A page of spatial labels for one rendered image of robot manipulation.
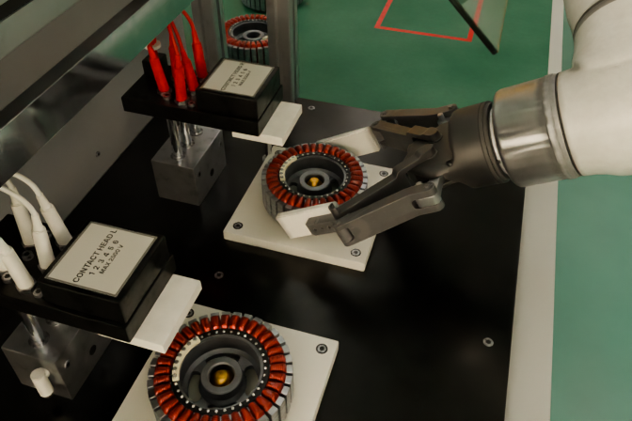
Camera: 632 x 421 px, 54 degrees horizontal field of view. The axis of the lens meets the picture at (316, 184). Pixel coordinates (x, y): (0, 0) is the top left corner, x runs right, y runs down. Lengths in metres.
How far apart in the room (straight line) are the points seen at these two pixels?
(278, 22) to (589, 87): 0.40
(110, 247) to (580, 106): 0.36
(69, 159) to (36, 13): 0.33
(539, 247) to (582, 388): 0.87
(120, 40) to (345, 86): 0.51
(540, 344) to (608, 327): 1.05
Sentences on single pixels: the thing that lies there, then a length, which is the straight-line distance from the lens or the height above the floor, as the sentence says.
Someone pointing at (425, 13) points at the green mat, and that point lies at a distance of 1.13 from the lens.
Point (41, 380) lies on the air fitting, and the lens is 0.55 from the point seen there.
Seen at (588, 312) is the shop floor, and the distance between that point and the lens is 1.69.
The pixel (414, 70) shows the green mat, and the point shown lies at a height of 0.75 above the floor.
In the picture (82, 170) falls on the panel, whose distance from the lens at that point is 0.73.
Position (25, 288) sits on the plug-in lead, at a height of 0.90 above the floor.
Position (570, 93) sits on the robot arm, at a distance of 0.53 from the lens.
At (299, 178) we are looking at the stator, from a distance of 0.66.
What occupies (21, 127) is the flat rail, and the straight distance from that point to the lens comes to 0.39.
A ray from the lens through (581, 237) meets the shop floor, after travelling 1.86.
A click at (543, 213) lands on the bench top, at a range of 0.76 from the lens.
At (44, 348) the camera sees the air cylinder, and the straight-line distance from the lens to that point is 0.55.
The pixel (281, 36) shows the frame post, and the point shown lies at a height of 0.87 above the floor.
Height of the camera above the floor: 1.24
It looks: 42 degrees down
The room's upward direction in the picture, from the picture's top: straight up
